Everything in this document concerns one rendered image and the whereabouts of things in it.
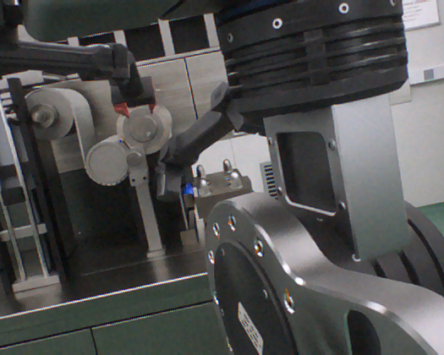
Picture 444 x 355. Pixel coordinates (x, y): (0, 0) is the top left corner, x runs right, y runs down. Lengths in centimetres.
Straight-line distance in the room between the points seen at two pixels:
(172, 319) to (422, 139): 350
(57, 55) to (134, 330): 68
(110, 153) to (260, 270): 118
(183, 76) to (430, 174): 313
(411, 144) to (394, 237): 414
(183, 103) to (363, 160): 147
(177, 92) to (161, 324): 82
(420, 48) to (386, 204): 416
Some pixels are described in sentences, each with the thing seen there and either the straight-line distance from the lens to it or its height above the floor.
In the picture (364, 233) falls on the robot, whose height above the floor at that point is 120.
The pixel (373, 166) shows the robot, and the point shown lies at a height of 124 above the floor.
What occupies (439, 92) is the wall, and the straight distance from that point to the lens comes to 460.
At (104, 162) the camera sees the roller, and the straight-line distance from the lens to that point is 152.
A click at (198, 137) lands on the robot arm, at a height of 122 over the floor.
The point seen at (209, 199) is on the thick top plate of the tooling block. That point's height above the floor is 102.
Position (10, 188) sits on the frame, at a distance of 146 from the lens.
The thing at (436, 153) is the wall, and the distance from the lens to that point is 463.
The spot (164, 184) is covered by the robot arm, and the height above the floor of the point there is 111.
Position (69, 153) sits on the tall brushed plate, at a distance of 187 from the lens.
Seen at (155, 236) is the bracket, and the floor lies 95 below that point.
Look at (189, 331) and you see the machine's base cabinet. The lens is 135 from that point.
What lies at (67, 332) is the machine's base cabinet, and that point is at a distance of 139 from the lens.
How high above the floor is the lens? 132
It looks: 9 degrees down
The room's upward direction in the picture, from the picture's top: 11 degrees counter-clockwise
